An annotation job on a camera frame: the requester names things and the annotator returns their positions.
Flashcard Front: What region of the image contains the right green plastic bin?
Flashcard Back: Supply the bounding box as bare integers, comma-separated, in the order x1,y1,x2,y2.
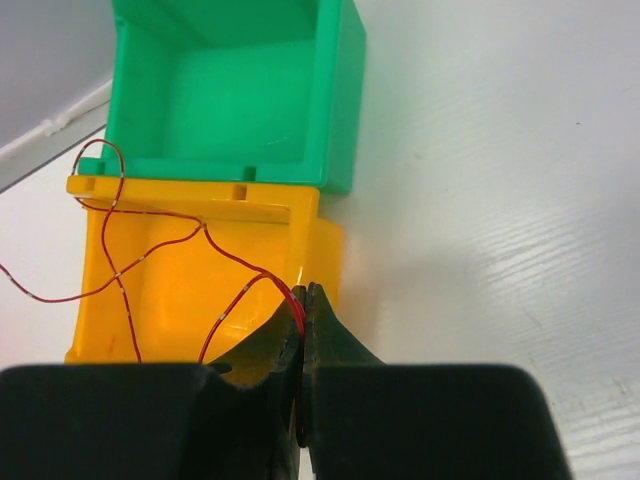
79,0,367,194

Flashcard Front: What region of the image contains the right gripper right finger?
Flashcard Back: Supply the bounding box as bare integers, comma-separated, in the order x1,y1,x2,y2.
302,283,572,479

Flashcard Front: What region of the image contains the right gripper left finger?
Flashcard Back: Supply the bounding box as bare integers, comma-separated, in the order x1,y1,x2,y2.
1,304,301,479

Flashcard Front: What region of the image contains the red white striped wire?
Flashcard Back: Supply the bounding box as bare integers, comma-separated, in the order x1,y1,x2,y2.
0,139,309,446

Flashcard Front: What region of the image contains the yellow plastic bin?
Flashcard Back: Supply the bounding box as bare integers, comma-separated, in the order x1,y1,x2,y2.
65,175,344,363

